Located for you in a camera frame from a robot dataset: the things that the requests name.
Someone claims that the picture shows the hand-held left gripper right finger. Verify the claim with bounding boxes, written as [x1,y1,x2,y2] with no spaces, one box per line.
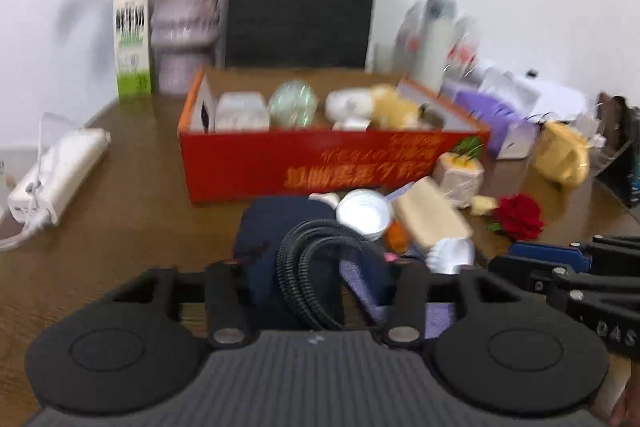
[386,263,543,354]

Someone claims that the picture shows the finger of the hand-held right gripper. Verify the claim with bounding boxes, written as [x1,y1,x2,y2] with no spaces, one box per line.
[487,255,640,301]
[509,234,640,276]

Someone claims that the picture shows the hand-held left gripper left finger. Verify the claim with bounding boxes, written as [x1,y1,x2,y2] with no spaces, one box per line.
[107,259,251,350]

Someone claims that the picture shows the purple cloth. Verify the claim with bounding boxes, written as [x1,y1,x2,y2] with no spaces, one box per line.
[340,257,456,339]

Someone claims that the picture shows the black braided cable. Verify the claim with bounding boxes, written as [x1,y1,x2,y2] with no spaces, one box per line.
[276,218,381,332]

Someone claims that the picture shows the dark blue pouch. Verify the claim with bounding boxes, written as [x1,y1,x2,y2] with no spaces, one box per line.
[234,196,396,333]

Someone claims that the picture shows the beige box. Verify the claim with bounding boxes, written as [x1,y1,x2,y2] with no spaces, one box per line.
[392,177,475,253]

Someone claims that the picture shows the white cup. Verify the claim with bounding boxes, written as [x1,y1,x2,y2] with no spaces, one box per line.
[336,189,393,242]

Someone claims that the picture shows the white and yellow charger plug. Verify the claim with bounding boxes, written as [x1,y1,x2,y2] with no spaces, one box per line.
[433,152,485,208]

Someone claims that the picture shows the red cardboard box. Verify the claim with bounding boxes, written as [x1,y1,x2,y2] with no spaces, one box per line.
[177,66,492,206]

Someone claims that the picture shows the wooden desktop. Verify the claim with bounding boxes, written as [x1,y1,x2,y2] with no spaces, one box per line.
[0,94,640,427]

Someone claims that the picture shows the red rose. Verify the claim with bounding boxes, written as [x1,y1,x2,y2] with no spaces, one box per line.
[487,193,546,242]

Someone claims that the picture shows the white ruffled paper liners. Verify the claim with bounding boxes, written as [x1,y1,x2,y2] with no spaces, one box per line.
[425,237,476,275]

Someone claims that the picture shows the small orange item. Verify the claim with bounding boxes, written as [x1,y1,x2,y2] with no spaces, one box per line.
[387,221,411,254]

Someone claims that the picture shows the small cream piece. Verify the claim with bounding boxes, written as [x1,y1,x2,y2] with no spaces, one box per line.
[470,195,500,216]

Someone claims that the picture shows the dark box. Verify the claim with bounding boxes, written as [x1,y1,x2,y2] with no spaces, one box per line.
[595,94,640,208]

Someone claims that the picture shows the small white item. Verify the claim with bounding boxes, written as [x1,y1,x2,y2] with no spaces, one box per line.
[308,192,341,210]

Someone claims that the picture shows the purple tissue pack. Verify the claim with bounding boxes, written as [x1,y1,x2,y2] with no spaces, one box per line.
[452,72,541,160]

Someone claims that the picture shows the white lumpy item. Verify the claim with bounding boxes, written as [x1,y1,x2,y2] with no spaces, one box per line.
[216,92,271,131]

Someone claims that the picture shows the yellow plush toy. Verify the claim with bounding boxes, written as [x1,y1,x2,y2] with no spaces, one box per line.
[370,84,426,130]

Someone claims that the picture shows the glass ball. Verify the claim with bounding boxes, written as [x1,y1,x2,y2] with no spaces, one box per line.
[268,80,319,129]

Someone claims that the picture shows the white plush toy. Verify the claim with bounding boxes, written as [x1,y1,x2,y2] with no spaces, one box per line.
[325,88,376,131]

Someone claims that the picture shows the white power strip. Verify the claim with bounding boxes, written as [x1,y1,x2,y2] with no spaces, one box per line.
[6,127,112,226]

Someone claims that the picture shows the clear water bottle red label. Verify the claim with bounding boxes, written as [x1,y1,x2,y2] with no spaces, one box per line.
[395,0,426,72]
[450,14,483,80]

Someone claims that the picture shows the white thermos bottle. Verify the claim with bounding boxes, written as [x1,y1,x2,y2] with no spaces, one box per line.
[415,0,458,90]

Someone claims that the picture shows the purple ribbed vase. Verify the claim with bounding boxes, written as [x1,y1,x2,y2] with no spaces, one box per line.
[150,0,222,96]

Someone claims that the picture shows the green and white milk carton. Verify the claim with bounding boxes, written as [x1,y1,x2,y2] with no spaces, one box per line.
[112,0,153,98]

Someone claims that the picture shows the white power cable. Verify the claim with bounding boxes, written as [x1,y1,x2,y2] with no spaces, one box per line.
[0,219,56,250]

